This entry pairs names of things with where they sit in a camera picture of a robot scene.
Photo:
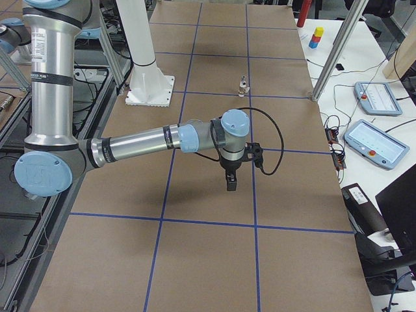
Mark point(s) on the aluminium frame post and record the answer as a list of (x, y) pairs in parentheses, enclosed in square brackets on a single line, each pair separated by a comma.
[(342, 38)]

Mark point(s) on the blue wooden block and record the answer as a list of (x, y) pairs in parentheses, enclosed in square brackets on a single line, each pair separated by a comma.
[(313, 45)]

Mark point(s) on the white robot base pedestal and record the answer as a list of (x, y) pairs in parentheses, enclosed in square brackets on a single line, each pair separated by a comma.
[(148, 85)]

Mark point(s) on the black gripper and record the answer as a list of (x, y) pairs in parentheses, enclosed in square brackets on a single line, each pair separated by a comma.
[(229, 164)]

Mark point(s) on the aluminium frame rack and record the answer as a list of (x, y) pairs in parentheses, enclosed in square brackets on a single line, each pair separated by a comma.
[(30, 224)]

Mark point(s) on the orange circuit board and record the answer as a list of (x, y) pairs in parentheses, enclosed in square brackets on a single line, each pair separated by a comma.
[(336, 148)]

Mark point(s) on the far teach pendant tablet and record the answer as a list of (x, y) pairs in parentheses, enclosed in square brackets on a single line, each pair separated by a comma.
[(377, 99)]

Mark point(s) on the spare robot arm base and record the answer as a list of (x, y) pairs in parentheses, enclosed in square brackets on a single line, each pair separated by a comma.
[(16, 40)]

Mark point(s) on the small black box device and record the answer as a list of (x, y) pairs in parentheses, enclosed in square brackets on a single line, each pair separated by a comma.
[(339, 67)]

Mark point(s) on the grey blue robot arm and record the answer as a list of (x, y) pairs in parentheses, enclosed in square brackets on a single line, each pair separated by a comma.
[(53, 158)]

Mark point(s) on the teach pendant tablet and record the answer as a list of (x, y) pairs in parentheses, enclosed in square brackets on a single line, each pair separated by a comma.
[(377, 99), (375, 145)]

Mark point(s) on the white brass PPR valve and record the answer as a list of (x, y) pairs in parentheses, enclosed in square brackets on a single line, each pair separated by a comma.
[(243, 89)]

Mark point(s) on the near teach pendant tablet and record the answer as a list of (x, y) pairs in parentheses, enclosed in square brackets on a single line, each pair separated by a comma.
[(375, 145)]

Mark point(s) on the yellow wooden block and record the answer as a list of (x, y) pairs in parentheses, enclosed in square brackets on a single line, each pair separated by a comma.
[(319, 31)]

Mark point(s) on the red wooden block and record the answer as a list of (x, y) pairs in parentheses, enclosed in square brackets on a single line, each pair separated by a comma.
[(315, 39)]

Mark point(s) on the red cylinder bottle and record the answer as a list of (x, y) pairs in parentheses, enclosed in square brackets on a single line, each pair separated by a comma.
[(306, 4)]

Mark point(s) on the black monitor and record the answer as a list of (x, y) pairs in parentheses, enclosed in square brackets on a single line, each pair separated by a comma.
[(397, 205)]

